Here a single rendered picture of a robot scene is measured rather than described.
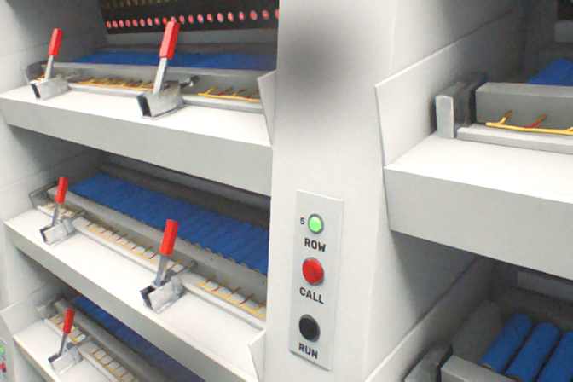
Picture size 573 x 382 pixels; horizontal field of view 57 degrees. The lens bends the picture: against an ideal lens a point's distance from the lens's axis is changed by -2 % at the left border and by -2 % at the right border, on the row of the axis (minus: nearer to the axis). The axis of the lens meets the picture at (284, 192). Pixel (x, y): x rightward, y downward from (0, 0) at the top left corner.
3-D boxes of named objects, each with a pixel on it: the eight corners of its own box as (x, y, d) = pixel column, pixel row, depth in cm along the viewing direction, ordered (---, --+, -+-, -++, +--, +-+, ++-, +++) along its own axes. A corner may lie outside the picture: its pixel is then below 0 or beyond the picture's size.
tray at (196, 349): (273, 428, 45) (249, 344, 40) (14, 245, 85) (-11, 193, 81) (402, 298, 57) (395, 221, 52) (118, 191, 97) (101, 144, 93)
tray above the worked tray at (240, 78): (284, 200, 40) (245, 14, 34) (5, 123, 81) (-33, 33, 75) (423, 109, 52) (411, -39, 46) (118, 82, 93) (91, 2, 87)
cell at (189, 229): (222, 223, 69) (183, 249, 65) (213, 221, 70) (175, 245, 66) (219, 211, 68) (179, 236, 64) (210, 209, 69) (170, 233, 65)
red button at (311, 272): (317, 286, 36) (319, 264, 36) (300, 280, 37) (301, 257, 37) (327, 283, 37) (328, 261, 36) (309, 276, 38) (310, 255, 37)
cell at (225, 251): (267, 240, 63) (226, 268, 59) (256, 236, 64) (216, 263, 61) (263, 227, 62) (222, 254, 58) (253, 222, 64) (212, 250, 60)
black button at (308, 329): (314, 344, 37) (315, 323, 37) (297, 335, 38) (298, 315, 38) (322, 339, 38) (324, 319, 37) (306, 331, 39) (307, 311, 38)
